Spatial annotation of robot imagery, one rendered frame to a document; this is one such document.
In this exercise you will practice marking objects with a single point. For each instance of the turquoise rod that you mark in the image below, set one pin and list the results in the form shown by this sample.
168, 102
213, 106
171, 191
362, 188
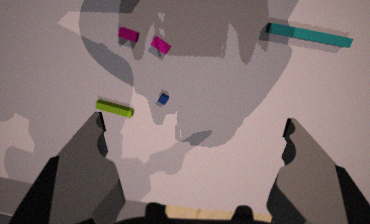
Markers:
308, 35

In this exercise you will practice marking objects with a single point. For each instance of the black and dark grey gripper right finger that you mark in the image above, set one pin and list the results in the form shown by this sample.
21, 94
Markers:
311, 188

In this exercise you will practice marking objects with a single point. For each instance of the lime green rod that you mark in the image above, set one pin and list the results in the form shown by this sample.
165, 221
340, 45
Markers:
114, 108

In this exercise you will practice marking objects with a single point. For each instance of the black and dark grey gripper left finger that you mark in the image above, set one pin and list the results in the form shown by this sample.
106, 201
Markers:
78, 186

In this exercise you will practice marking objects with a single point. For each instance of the small blue block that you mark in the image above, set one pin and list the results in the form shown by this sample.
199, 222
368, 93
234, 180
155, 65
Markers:
163, 98

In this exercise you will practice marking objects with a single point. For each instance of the magenta rectangular block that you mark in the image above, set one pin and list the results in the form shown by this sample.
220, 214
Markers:
128, 34
160, 45

